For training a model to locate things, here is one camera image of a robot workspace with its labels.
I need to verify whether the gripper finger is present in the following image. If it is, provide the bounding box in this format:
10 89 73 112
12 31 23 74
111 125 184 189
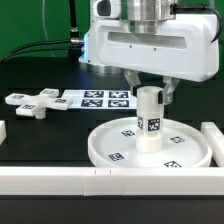
124 70 141 96

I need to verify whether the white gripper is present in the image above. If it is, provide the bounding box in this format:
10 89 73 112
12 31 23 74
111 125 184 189
86 14 219 104

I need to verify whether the white round table top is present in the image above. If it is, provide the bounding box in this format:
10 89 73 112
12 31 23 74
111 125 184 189
88 117 212 168

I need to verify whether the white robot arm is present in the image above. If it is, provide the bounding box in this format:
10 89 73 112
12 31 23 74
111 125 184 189
79 0 222 105

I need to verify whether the white marker sheet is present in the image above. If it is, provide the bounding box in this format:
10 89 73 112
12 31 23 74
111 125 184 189
62 90 137 109

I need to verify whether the white right fence bar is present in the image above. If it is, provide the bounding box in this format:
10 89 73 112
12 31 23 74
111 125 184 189
201 122 224 168

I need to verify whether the white fence bar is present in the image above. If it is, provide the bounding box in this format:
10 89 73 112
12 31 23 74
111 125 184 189
201 122 224 168
0 167 224 196
0 120 6 145

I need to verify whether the white cross table base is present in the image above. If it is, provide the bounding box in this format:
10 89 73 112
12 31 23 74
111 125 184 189
5 88 73 119

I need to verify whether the white front fence bar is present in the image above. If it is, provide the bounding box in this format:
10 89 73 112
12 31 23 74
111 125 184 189
0 167 224 196

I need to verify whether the white left fence bar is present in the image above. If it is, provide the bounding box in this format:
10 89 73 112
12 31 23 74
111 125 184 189
0 120 6 145

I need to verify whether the black cable connector post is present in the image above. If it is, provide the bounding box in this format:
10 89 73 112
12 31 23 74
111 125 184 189
68 0 79 38

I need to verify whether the black cable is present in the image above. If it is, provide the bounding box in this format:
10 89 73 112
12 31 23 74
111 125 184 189
0 39 83 64

